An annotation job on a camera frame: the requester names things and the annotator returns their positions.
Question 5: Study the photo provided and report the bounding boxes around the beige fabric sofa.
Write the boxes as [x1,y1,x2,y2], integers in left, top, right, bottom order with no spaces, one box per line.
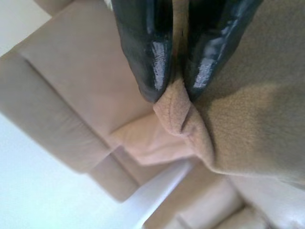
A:
[0,0,305,229]

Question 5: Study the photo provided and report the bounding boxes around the tan fabric pillow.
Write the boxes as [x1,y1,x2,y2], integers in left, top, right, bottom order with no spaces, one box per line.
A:
[152,0,305,191]

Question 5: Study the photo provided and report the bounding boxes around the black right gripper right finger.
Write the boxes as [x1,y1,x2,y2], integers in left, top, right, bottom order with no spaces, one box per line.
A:
[183,0,259,104]

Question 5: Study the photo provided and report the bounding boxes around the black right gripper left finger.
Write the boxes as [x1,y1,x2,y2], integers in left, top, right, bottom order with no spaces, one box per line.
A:
[112,0,173,104]

